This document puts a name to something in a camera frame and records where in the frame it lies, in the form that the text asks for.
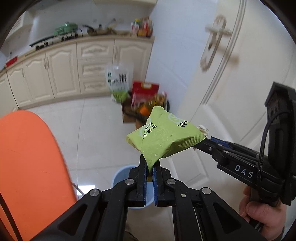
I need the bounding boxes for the light blue trash bin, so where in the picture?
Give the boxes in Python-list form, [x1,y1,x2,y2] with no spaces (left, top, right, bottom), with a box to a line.
[112,167,162,210]

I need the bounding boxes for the orange round table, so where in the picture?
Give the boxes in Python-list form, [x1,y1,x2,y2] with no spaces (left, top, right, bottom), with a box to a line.
[0,110,78,241]

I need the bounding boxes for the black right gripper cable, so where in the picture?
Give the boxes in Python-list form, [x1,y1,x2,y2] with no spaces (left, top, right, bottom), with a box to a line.
[257,111,292,181]

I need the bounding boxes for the group of condiment bottles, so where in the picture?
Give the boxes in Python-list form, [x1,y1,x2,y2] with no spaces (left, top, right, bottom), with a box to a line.
[131,17,154,37]

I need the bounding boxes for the cream door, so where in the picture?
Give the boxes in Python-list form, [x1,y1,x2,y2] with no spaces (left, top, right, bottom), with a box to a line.
[192,0,296,186]

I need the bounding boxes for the red plastic basin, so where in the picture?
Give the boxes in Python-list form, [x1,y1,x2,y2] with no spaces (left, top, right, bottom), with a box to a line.
[5,56,18,67]

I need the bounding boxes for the white tissue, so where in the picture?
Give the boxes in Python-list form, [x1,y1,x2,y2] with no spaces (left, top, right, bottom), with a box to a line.
[198,125,210,139]

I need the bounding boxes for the light green snack packet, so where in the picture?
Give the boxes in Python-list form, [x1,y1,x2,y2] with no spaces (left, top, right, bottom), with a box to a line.
[126,105,206,182]

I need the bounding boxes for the cream lower kitchen cabinets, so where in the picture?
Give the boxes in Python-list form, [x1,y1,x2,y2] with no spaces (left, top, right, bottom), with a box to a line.
[0,36,155,116]

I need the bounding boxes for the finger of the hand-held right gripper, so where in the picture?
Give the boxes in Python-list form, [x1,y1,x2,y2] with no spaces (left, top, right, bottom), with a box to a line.
[208,136,258,160]
[192,140,257,167]

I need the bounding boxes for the cardboard box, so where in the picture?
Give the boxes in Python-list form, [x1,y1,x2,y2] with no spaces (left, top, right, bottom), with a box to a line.
[121,91,171,129]

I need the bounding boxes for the green electric cooking pot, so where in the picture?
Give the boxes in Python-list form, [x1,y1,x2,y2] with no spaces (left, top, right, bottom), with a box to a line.
[54,22,78,35]

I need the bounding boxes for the person's right hand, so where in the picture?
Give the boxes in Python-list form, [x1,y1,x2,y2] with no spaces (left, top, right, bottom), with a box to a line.
[239,185,286,240]

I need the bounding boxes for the red food bag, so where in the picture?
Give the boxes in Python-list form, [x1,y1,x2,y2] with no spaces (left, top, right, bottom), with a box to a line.
[131,81,160,109]

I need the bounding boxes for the frying pan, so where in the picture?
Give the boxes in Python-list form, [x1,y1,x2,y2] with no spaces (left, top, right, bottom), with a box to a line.
[83,23,116,35]

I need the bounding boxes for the metal door handle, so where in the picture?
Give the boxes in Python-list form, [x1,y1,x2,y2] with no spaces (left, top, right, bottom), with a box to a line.
[200,15,238,71]

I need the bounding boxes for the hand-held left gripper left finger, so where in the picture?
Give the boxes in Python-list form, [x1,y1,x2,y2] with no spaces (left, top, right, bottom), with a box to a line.
[29,154,148,241]

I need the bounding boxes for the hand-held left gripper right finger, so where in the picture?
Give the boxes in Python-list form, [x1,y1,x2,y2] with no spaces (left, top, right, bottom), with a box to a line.
[153,160,266,241]

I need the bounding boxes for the black gas stove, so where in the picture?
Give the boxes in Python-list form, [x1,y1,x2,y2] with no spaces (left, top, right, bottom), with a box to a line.
[30,31,79,50]

